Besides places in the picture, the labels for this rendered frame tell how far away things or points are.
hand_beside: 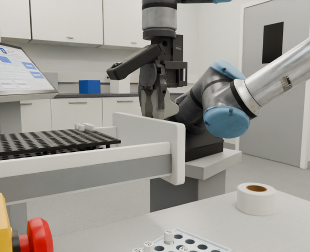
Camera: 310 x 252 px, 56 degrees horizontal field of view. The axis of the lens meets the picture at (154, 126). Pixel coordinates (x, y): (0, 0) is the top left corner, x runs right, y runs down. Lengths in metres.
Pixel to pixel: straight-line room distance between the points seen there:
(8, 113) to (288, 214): 1.19
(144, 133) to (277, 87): 0.35
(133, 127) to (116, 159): 0.19
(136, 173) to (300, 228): 0.29
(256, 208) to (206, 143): 0.45
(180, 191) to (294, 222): 0.48
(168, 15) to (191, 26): 4.75
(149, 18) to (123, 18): 3.67
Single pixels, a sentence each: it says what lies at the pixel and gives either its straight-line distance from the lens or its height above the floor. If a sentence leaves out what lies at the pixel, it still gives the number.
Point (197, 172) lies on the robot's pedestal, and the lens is 0.88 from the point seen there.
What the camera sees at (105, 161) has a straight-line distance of 0.47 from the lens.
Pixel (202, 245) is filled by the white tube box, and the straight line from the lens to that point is 0.40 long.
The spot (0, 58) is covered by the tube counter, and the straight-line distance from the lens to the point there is 1.45.
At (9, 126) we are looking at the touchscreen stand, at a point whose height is 0.82.
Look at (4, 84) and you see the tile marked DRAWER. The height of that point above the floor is 1.00.
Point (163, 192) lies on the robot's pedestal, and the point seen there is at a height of 0.63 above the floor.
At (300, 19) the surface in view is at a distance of 4.07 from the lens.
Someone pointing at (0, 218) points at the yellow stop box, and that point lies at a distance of 0.21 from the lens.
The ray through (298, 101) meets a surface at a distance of 3.97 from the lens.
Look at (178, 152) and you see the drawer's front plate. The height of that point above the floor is 0.88.
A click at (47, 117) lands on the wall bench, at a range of 3.53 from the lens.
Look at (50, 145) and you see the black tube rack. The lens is 0.49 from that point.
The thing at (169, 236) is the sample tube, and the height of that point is 0.81.
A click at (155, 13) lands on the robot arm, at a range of 0.63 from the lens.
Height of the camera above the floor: 0.99
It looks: 8 degrees down
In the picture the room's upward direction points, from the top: straight up
